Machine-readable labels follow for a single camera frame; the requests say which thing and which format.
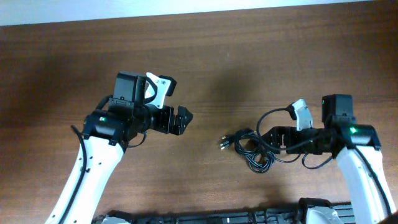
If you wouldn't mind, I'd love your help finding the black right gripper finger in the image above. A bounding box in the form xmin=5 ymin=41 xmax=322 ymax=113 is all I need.
xmin=261 ymin=128 xmax=275 ymax=140
xmin=260 ymin=137 xmax=277 ymax=153

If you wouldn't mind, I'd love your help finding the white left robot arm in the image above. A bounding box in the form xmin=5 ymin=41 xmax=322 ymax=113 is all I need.
xmin=46 ymin=72 xmax=193 ymax=223

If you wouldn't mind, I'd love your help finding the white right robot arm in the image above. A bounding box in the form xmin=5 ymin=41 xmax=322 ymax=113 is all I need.
xmin=259 ymin=94 xmax=397 ymax=223

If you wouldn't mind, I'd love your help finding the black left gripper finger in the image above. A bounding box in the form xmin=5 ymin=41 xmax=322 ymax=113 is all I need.
xmin=172 ymin=115 xmax=190 ymax=135
xmin=177 ymin=106 xmax=193 ymax=122

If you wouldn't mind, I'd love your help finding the black USB cable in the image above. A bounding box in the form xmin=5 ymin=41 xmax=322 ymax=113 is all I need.
xmin=220 ymin=128 xmax=276 ymax=174

